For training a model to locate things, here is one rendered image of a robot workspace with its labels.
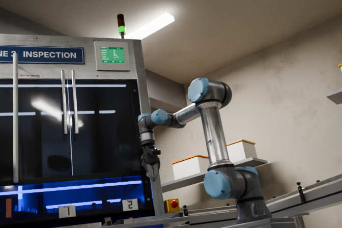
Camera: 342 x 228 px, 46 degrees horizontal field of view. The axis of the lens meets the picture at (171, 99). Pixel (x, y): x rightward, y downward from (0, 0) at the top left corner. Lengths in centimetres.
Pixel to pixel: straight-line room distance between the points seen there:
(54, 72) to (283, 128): 319
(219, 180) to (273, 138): 343
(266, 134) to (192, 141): 110
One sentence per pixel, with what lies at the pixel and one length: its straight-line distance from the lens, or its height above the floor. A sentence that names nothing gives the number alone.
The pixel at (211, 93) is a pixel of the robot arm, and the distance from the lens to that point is 177.
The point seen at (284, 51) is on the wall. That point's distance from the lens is 526.
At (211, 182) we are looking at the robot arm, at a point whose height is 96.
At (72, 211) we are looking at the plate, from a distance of 227.
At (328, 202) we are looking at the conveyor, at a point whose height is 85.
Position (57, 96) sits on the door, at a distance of 247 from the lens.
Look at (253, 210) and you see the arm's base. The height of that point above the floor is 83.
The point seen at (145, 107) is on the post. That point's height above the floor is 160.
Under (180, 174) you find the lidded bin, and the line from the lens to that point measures 494.
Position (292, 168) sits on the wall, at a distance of 492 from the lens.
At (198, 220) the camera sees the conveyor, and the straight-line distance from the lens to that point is 254.
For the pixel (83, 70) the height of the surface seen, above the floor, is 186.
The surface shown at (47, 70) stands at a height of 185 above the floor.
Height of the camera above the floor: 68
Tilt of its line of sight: 22 degrees up
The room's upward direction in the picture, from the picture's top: 9 degrees counter-clockwise
